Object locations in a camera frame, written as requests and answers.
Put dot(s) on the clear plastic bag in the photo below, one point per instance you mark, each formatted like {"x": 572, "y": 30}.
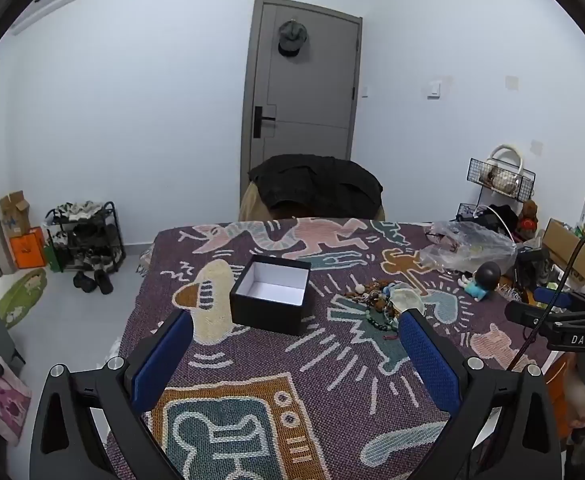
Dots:
{"x": 467, "y": 245}

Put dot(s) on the open cardboard box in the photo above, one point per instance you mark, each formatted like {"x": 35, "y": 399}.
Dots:
{"x": 15, "y": 215}

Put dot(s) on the orange stool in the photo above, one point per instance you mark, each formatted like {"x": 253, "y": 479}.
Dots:
{"x": 569, "y": 390}

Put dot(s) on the green floor mat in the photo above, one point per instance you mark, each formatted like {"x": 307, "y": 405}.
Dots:
{"x": 22, "y": 297}

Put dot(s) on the black bag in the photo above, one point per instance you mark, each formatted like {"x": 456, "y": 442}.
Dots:
{"x": 494, "y": 217}

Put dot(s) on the blue doll with black head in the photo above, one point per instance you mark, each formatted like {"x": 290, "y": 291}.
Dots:
{"x": 487, "y": 275}

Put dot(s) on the black shoe rack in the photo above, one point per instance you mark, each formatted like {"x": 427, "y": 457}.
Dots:
{"x": 87, "y": 235}

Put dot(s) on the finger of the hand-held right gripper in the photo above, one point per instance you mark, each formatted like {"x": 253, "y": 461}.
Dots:
{"x": 552, "y": 296}
{"x": 522, "y": 312}

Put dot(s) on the tan chair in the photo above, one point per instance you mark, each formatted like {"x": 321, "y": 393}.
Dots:
{"x": 252, "y": 205}

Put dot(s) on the black garment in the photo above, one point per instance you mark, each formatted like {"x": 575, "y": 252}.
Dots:
{"x": 317, "y": 180}

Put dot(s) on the brown teddy bear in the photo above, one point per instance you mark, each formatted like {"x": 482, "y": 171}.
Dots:
{"x": 528, "y": 217}

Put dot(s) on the pink printed tote bag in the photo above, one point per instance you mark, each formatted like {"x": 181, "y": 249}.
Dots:
{"x": 5, "y": 400}

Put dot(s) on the white handbag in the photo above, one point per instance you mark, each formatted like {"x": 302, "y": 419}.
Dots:
{"x": 502, "y": 180}

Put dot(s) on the orange box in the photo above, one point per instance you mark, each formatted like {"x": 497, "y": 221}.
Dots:
{"x": 28, "y": 249}

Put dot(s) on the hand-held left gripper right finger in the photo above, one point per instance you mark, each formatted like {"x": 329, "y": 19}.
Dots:
{"x": 430, "y": 365}

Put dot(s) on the white light switch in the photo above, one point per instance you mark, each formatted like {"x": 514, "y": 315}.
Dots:
{"x": 440, "y": 87}

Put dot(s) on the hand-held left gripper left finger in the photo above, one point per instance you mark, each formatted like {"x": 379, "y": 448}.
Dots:
{"x": 165, "y": 360}

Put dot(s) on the printed purple blanket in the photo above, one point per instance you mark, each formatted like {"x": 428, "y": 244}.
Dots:
{"x": 282, "y": 360}

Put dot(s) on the brown cardboard box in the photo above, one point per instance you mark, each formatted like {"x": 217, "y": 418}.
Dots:
{"x": 564, "y": 245}

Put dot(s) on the black box with white inside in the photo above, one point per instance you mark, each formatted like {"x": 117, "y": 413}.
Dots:
{"x": 267, "y": 310}

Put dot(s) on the dark green cap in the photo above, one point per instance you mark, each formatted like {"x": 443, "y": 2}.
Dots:
{"x": 291, "y": 37}

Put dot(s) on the green paper bag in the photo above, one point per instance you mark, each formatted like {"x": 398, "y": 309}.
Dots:
{"x": 54, "y": 257}

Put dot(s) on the grey door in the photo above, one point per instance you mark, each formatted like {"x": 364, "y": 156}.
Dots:
{"x": 312, "y": 105}

